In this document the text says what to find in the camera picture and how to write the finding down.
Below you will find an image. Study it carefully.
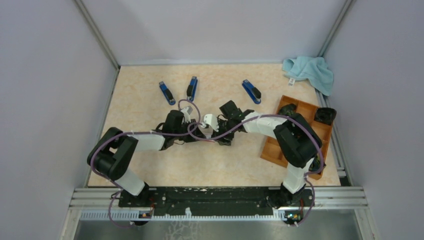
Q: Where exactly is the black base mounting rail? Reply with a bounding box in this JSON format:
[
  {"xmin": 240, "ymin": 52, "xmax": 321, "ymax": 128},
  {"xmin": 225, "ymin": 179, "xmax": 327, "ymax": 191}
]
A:
[{"xmin": 118, "ymin": 186, "xmax": 313, "ymax": 217}]

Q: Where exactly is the blue black stapler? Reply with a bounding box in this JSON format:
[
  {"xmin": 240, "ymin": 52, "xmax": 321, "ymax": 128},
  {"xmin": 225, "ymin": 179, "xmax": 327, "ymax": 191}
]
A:
[
  {"xmin": 159, "ymin": 81, "xmax": 176, "ymax": 106},
  {"xmin": 186, "ymin": 76, "xmax": 198, "ymax": 102}
]

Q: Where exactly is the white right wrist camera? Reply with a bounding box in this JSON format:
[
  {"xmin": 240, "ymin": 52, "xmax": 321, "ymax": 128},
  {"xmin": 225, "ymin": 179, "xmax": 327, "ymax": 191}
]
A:
[{"xmin": 201, "ymin": 113, "xmax": 219, "ymax": 132}]

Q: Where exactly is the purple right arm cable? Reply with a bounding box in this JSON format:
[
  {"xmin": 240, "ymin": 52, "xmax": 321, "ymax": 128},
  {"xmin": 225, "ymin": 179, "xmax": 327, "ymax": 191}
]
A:
[{"xmin": 187, "ymin": 114, "xmax": 325, "ymax": 228}]

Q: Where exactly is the red white staple box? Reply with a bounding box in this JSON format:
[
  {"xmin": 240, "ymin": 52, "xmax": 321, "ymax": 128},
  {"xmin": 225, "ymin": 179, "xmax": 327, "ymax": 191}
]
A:
[{"xmin": 202, "ymin": 128, "xmax": 214, "ymax": 139}]

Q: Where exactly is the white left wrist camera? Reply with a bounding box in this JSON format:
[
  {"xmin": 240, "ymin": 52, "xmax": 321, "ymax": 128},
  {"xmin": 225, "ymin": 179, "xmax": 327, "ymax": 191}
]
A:
[{"xmin": 180, "ymin": 106, "xmax": 193, "ymax": 123}]

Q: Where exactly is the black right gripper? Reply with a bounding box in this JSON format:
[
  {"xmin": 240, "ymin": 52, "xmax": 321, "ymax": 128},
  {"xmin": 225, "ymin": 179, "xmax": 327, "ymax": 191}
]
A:
[{"xmin": 211, "ymin": 117, "xmax": 236, "ymax": 147}]

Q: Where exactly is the white cable duct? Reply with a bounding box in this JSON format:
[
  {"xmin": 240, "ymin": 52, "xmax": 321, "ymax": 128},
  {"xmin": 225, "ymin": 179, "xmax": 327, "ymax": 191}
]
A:
[{"xmin": 80, "ymin": 210, "xmax": 299, "ymax": 222}]

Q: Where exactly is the brown wooden compartment tray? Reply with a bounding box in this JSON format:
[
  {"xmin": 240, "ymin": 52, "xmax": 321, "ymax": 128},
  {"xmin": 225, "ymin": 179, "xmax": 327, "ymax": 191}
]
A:
[{"xmin": 260, "ymin": 95, "xmax": 333, "ymax": 168}]

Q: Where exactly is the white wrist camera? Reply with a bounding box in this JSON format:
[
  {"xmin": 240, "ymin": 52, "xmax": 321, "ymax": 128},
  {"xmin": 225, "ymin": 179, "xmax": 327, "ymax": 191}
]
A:
[
  {"xmin": 180, "ymin": 106, "xmax": 193, "ymax": 123},
  {"xmin": 201, "ymin": 113, "xmax": 219, "ymax": 132}
]

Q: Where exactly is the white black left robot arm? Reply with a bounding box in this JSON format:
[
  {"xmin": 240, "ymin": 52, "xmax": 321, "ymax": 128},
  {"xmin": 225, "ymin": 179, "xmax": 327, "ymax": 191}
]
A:
[{"xmin": 87, "ymin": 106, "xmax": 196, "ymax": 207}]

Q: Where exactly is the black tape roll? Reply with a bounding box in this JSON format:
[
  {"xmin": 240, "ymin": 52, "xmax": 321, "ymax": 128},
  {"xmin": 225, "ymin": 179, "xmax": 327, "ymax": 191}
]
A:
[{"xmin": 314, "ymin": 107, "xmax": 337, "ymax": 126}]

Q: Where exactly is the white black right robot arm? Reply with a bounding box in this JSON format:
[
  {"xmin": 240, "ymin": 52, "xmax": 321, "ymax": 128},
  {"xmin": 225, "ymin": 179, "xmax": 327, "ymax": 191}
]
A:
[{"xmin": 203, "ymin": 100, "xmax": 323, "ymax": 206}]

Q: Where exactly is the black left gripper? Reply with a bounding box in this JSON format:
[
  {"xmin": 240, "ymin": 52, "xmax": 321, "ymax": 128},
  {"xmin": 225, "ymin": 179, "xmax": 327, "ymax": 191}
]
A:
[{"xmin": 173, "ymin": 119, "xmax": 207, "ymax": 143}]

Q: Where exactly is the light blue cloth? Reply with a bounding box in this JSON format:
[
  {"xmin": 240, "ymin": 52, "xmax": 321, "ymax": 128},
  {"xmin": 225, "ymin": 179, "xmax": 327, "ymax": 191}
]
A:
[{"xmin": 282, "ymin": 56, "xmax": 334, "ymax": 97}]

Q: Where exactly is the black item in tray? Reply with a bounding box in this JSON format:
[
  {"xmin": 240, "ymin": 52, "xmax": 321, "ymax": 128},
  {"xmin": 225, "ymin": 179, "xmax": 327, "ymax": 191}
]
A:
[{"xmin": 277, "ymin": 103, "xmax": 297, "ymax": 117}]

